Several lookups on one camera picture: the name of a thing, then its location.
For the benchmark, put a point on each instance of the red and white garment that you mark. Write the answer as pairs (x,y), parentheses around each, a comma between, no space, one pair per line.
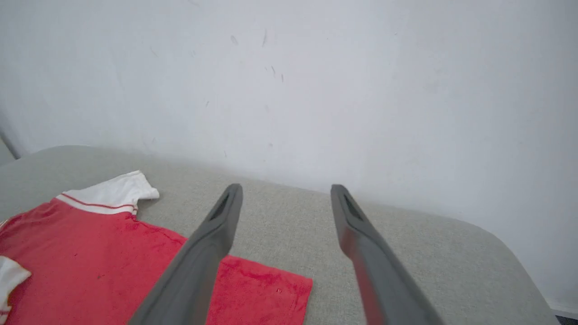
(90,262)

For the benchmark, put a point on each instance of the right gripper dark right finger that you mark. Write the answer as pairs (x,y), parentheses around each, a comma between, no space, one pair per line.
(384,280)

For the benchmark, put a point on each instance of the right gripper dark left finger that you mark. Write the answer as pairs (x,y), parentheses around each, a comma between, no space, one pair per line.
(194,275)

